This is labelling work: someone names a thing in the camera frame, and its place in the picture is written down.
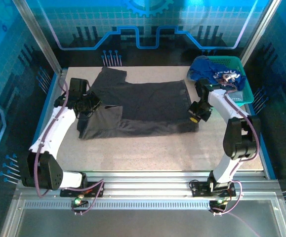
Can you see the dark grey t-shirt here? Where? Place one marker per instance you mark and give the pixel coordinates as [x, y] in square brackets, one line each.
[152, 103]

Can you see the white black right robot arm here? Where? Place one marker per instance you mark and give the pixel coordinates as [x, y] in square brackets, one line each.
[219, 103]

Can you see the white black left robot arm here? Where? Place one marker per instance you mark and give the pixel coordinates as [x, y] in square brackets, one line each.
[58, 123]

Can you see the blue printed t-shirt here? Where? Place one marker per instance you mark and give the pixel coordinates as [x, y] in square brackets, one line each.
[202, 69]

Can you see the green plastic basket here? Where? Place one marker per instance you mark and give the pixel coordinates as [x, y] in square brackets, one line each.
[246, 96]

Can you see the green lit circuit board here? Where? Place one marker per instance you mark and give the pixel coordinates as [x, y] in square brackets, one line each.
[78, 200]
[218, 202]

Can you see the slotted metal strip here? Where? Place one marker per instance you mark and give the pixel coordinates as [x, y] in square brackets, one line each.
[133, 204]

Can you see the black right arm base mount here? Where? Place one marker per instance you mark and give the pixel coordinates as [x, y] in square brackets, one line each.
[199, 188]

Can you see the aluminium frame post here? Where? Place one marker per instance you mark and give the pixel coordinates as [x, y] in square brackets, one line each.
[39, 34]
[258, 32]

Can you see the aluminium mounting rail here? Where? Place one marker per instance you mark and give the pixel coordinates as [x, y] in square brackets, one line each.
[145, 185]

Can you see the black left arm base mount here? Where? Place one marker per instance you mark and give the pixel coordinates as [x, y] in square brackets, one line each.
[93, 188]

